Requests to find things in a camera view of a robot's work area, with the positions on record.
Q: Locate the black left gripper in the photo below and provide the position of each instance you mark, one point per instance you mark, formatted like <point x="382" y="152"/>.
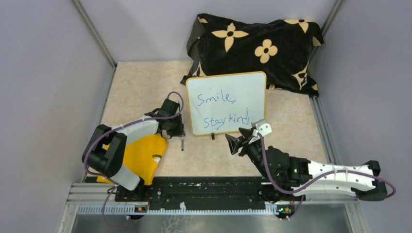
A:
<point x="179" y="131"/>

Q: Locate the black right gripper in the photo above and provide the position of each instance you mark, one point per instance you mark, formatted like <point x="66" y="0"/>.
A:
<point x="235" y="142"/>

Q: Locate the white whiteboard yellow frame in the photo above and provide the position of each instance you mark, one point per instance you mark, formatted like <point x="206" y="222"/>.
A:
<point x="223" y="103"/>

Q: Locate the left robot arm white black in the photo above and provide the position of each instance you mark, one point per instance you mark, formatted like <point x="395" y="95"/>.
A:
<point x="104" y="153"/>

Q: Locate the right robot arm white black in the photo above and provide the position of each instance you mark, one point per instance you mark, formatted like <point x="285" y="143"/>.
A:
<point x="296" y="176"/>

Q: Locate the yellow cloth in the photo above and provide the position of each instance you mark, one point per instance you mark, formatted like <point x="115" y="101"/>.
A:
<point x="140" y="161"/>

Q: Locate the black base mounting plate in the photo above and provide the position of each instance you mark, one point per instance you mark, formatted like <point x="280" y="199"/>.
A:
<point x="207" y="193"/>

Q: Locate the black floral pillow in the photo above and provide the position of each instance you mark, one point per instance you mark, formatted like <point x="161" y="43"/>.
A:
<point x="281" y="49"/>

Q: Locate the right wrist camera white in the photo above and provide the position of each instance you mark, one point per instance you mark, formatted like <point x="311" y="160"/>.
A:
<point x="261" y="127"/>

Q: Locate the aluminium front rail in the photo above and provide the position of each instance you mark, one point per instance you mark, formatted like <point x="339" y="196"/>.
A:
<point x="99" y="198"/>

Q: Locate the left aluminium frame post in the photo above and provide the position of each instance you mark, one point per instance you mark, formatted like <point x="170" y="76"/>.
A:
<point x="93" y="32"/>

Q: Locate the aluminium frame post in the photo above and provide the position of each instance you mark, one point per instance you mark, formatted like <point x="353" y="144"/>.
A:
<point x="93" y="32"/>
<point x="331" y="17"/>

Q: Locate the right aluminium frame post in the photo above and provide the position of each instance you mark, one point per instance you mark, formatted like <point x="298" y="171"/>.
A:
<point x="331" y="17"/>

